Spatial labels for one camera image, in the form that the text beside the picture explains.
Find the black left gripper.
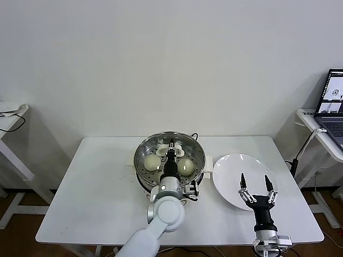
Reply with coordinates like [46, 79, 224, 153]
[163, 138, 179, 178]

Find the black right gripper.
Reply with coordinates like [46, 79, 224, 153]
[237, 172, 277, 232]

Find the white steamed baozi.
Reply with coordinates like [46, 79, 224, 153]
[177, 158, 195, 177]
[143, 155, 161, 171]

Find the perforated steel steamer basket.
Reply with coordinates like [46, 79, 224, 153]
[133, 131, 206, 191]

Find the white electric cooking pot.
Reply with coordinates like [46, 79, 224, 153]
[125, 155, 214, 211]

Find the round white plate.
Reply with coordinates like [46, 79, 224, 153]
[212, 153, 279, 212]

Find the black rod under side table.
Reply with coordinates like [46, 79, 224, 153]
[285, 159, 299, 178]

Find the white side table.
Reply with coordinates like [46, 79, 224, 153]
[296, 108, 343, 230]
[0, 103, 56, 230]

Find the grey open laptop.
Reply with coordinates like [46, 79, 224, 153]
[314, 69, 343, 150]

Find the thin black cable loop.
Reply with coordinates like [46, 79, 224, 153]
[0, 113, 27, 133]

